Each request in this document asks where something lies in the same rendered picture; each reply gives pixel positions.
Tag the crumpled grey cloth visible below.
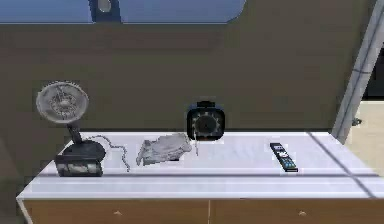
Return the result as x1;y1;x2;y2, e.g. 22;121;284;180
135;132;194;167

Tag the white-topped wooden cupboard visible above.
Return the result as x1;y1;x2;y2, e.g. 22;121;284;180
15;131;384;224

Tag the black remote control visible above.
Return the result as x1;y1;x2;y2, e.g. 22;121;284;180
269;142;299;173

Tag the blue framed picture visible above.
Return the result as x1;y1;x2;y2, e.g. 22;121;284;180
0;0;247;25

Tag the grey desk fan black base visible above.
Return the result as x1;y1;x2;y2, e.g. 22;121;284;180
35;80;131;178

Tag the grey room door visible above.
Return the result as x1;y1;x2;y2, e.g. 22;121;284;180
331;0;384;145

